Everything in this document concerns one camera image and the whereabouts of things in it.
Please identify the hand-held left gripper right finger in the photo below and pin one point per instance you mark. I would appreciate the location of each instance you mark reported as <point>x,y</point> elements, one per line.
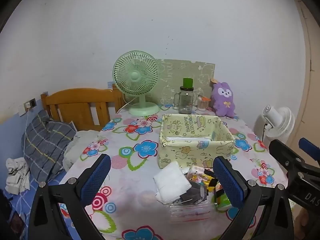
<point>228,182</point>

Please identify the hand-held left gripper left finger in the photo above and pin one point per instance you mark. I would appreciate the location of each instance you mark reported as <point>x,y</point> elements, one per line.
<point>96,177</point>

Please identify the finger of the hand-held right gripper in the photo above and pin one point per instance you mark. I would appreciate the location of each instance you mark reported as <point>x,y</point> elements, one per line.
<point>310,148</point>
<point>285,155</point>

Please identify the yellow black packet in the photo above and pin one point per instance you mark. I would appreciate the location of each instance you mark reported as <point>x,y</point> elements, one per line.
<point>212,183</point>

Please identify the cartoon printed packet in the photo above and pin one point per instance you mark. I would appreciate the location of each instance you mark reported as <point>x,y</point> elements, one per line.
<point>197,176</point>

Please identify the dark grey sock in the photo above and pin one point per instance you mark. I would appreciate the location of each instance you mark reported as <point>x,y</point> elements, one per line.
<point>192,192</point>

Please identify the yellow cartoon storage box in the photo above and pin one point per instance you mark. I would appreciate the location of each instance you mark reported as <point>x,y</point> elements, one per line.
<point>190,155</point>

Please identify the clear zip bag stack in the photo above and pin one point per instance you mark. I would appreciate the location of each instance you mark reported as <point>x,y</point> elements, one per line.
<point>190,212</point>

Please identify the white cloth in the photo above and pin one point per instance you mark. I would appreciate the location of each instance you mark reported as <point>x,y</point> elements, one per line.
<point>170,182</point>
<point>17,175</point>

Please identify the white fan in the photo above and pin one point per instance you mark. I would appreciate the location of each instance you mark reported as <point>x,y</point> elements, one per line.
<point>277,122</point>

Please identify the pale grey blanket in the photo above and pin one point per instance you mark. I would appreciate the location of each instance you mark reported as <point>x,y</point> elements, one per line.
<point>80,147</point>

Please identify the floral tablecloth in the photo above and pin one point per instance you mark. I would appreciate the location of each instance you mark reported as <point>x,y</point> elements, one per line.
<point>140,180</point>

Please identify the grey plaid pillow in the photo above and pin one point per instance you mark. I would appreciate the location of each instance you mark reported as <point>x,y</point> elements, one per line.
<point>45,142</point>

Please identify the white crumpled cloth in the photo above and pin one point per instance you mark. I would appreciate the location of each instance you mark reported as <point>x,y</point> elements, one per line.
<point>17,175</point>

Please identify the purple plush toy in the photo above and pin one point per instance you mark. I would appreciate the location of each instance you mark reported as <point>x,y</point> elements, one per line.
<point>225,102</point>

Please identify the wooden bed headboard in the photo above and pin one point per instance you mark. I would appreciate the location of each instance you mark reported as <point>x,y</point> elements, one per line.
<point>75,100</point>

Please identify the cotton swab jar orange lid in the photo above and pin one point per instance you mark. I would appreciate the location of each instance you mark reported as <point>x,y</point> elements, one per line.
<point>202,105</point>

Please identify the blue bedsheet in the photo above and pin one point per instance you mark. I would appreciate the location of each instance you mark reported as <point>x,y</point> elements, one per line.
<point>18,205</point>

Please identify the dark rectangular object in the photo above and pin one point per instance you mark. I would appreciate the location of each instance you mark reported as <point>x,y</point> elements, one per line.
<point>17,223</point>

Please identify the glass mug jar green lid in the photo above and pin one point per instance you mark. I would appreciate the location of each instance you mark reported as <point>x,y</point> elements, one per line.
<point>186,100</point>

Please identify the green desk fan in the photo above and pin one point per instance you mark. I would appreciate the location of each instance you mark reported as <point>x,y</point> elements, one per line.
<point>136,76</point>

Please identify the green printed board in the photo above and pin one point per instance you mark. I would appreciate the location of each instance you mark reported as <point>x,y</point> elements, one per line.
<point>175,70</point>

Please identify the blue wall sticker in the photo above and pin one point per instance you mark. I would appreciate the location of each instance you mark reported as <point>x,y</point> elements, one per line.
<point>110,85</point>

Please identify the wall socket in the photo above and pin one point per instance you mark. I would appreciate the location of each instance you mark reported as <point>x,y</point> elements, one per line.
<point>30,103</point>

